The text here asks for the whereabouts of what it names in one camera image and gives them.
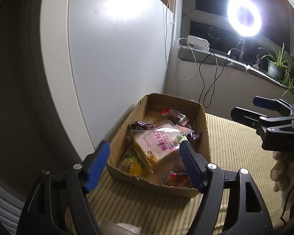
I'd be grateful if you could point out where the dark chocolate bar wrapper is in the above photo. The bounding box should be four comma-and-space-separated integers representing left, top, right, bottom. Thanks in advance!
130, 121, 153, 130

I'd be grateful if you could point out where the yellow green snack bag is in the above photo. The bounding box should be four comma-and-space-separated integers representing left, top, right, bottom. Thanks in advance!
118, 151, 143, 176

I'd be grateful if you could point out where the dark red cake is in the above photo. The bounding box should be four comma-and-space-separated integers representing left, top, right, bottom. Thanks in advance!
160, 156, 192, 188

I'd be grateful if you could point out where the green candy packet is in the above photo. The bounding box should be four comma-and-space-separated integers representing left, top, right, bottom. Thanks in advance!
176, 135, 188, 143

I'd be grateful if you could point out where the potted spider plant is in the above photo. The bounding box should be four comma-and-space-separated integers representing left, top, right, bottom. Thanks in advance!
259, 43, 294, 96

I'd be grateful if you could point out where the white round board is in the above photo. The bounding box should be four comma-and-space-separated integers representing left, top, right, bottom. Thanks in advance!
40, 0, 173, 158

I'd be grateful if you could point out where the snickers bar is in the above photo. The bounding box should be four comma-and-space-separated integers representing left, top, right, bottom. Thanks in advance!
184, 130, 203, 144

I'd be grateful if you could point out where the red candy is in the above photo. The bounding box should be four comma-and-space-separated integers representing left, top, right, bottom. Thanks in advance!
162, 108, 190, 127

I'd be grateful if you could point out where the cardboard box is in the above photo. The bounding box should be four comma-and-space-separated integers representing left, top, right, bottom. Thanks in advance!
107, 93, 211, 198

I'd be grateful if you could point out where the green snack packet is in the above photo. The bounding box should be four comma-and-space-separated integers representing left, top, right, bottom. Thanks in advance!
187, 120, 196, 130

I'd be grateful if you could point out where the striped table cloth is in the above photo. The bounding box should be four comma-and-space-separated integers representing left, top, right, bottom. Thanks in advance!
87, 114, 283, 234

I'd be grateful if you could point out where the ring light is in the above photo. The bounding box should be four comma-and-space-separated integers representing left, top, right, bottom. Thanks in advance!
227, 0, 262, 37

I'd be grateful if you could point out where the white power strip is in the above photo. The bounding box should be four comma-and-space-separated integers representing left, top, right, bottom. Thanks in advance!
187, 35, 210, 52

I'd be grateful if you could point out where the right gloved hand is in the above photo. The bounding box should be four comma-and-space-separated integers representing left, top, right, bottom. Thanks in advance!
270, 151, 294, 210

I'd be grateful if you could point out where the small figurine on sill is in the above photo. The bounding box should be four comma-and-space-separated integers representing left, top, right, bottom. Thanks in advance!
252, 55, 262, 70

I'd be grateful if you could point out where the pink toast bread bag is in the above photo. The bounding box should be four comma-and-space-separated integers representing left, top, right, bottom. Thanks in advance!
130, 120, 183, 173

